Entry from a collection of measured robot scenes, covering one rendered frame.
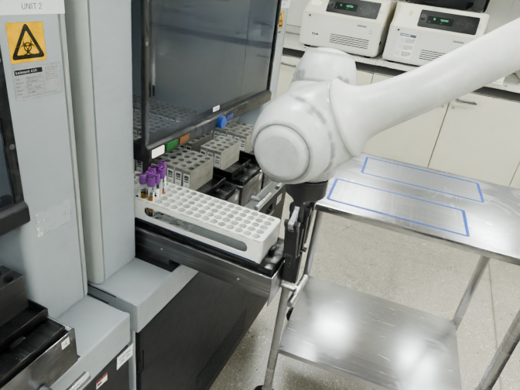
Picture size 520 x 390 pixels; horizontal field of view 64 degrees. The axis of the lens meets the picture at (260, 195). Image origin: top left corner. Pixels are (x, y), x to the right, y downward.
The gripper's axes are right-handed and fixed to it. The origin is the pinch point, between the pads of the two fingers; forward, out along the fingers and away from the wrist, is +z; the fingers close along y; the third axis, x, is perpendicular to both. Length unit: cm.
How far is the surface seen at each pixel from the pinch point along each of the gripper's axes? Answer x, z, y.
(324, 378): 8, 80, -48
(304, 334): -1, 52, -36
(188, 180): -30.4, -6.2, -9.4
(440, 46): 11, -24, -230
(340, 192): 0.9, -2.0, -34.8
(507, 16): 47, -44, -292
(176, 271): -22.6, 6.4, 6.8
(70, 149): -31.5, -23.9, 22.7
